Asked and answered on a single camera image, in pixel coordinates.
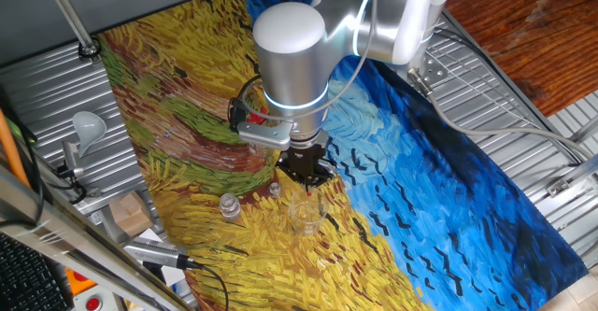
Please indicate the black computer keyboard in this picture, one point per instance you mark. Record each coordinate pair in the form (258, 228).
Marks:
(28, 278)

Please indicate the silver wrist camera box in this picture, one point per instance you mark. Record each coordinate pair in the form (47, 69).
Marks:
(264, 135)

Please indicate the small clear glass bottle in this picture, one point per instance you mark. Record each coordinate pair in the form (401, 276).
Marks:
(229, 207)

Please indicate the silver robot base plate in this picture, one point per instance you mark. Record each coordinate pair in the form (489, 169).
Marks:
(435, 70)

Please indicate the metal stand rod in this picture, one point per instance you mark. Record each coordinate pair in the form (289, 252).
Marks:
(65, 7)

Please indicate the Van Gogh print tablecloth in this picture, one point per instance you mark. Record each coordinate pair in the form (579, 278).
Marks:
(420, 185)

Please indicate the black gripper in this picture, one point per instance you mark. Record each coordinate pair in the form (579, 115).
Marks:
(306, 159)

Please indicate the small cardboard box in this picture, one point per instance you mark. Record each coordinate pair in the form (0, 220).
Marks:
(126, 201)

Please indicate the metal corner bracket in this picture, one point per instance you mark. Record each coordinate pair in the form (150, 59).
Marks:
(558, 187)

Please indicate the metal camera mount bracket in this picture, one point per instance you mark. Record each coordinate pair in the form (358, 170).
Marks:
(71, 161)

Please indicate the clear glass bottle stopper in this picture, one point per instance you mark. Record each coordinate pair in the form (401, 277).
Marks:
(274, 189)

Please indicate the grey box red button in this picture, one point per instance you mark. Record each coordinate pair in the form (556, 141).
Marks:
(93, 303)

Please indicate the orange tube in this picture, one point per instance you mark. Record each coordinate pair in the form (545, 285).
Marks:
(9, 147)

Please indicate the orange box red button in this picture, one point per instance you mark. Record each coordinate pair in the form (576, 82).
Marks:
(79, 280)

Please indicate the aluminium frame beam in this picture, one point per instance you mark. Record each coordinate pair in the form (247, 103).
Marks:
(70, 236)

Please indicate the large cardboard box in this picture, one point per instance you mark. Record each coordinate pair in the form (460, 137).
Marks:
(133, 222)

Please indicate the empty clear glass beaker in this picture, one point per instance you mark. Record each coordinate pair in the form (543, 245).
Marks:
(307, 215)

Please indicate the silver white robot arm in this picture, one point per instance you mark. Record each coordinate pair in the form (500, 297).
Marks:
(294, 59)

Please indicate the white plastic funnel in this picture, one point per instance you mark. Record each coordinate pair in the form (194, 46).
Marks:
(89, 129)

